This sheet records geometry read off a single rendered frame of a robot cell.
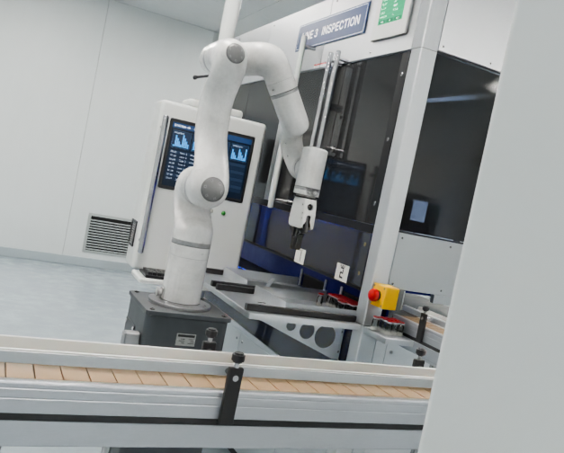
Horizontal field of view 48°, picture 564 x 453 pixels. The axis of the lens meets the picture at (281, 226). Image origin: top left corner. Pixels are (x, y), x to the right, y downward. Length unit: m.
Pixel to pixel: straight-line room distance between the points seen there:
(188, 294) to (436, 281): 0.86
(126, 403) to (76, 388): 0.08
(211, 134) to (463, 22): 0.92
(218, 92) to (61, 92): 5.51
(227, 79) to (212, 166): 0.25
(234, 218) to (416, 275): 1.05
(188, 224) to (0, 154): 5.50
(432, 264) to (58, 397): 1.52
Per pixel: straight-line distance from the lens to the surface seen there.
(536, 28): 0.52
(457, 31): 2.23
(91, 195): 7.36
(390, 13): 2.34
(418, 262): 2.17
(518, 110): 0.50
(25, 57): 7.32
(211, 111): 1.88
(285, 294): 2.30
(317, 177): 2.02
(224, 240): 2.91
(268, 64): 1.96
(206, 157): 1.84
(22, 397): 0.95
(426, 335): 2.01
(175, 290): 1.89
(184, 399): 1.00
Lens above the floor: 1.25
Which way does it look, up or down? 3 degrees down
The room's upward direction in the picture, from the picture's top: 11 degrees clockwise
